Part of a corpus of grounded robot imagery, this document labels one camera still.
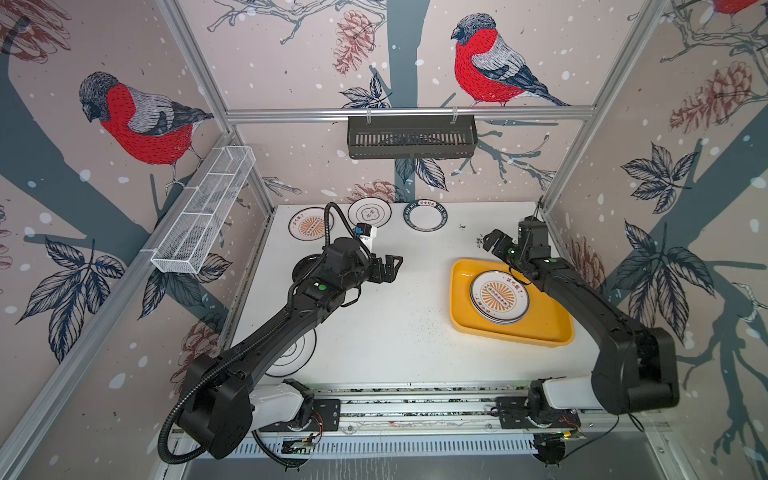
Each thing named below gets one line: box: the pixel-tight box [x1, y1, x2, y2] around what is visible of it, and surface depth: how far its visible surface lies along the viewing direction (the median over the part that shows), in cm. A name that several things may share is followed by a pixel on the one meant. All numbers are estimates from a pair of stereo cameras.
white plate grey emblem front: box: [265, 327, 317, 377], surface depth 85 cm
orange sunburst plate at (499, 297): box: [469, 270, 530, 325], surface depth 92 cm
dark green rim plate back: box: [403, 199, 449, 233], surface depth 121 cm
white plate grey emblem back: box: [347, 197, 392, 228], surface depth 121 cm
